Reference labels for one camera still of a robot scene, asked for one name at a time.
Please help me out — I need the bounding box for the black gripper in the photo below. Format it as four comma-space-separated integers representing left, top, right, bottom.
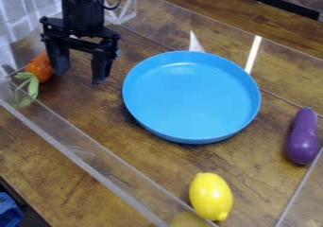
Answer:
39, 16, 122, 84

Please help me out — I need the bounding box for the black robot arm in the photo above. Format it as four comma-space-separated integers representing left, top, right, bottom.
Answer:
39, 0, 122, 84

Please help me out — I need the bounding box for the yellow toy lemon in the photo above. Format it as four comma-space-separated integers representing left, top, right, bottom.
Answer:
190, 172, 234, 221

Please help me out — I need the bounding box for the clear acrylic enclosure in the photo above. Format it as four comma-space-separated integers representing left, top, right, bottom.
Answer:
0, 0, 323, 227

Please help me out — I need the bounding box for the orange toy carrot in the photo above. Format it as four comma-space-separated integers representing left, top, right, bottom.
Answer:
13, 50, 54, 108

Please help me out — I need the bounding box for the blue round tray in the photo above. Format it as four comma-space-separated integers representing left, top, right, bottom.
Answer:
123, 51, 262, 145

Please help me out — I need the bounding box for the black bar on table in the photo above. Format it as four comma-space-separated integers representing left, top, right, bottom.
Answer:
254, 0, 320, 21

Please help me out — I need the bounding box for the purple toy eggplant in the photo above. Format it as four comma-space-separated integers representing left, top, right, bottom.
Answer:
287, 107, 319, 166

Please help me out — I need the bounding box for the blue plastic object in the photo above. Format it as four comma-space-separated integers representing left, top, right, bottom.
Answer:
0, 192, 23, 227

